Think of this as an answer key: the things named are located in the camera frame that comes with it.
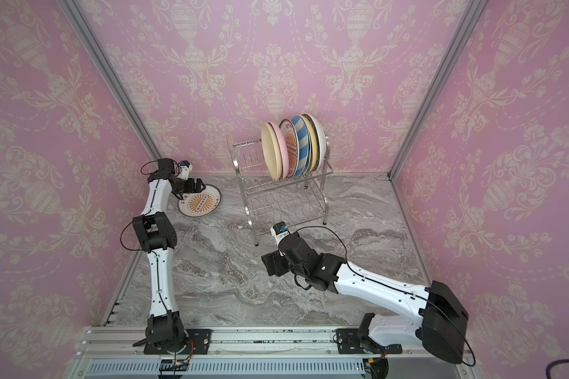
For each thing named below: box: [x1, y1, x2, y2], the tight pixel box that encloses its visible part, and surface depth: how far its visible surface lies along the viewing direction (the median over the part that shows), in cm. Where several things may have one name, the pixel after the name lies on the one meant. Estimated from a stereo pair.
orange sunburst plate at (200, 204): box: [177, 184, 223, 218], surface depth 111 cm
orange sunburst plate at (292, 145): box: [278, 118, 300, 179], surface depth 78 cm
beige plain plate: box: [260, 122, 283, 181], surface depth 73 cm
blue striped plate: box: [291, 115, 309, 177], surface depth 75 cm
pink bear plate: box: [268, 120, 290, 181], surface depth 72 cm
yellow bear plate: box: [301, 113, 319, 173], surface depth 74 cm
